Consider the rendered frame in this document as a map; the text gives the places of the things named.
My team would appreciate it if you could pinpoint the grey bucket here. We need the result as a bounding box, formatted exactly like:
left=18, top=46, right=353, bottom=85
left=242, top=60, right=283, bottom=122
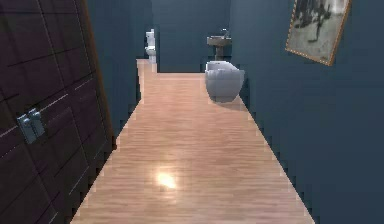
left=204, top=60, right=246, bottom=103

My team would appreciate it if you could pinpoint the dark brown panelled room door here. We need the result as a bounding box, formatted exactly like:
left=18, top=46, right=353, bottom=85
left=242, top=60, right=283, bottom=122
left=0, top=0, right=117, bottom=224

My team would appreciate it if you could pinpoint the brown pedestal sink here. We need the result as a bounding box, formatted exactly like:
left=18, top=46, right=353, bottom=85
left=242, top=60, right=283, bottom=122
left=206, top=28, right=233, bottom=62

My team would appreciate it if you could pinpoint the gold framed wall picture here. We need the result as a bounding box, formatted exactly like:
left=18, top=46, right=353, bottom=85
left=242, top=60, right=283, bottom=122
left=285, top=0, right=352, bottom=67

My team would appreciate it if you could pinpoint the grey metal door handle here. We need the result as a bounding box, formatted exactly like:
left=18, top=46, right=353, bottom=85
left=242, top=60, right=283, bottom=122
left=16, top=107, right=46, bottom=145

